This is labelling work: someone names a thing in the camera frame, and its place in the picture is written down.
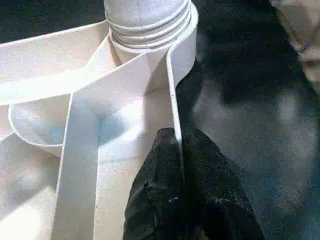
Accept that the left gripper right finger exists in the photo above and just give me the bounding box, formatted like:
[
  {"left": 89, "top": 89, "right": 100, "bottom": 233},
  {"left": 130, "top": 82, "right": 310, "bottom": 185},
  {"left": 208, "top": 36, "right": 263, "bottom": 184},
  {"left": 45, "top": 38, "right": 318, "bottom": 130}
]
[{"left": 181, "top": 128, "right": 266, "bottom": 240}]

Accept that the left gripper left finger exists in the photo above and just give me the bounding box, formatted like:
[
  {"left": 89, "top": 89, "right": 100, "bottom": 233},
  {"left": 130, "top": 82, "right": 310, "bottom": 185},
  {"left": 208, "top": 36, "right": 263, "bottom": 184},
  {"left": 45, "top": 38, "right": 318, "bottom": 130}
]
[{"left": 122, "top": 127, "right": 188, "bottom": 240}]

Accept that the white plastic table top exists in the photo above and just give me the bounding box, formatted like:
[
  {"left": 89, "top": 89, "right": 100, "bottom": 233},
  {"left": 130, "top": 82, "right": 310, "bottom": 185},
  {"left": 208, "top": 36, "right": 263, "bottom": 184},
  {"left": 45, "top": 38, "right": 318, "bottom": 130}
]
[{"left": 0, "top": 4, "right": 200, "bottom": 240}]

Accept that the white plastic table leg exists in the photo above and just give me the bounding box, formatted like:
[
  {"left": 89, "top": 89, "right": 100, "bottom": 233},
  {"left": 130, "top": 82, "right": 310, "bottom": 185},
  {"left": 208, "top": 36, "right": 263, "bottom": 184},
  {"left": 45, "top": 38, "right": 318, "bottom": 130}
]
[{"left": 103, "top": 0, "right": 194, "bottom": 50}]

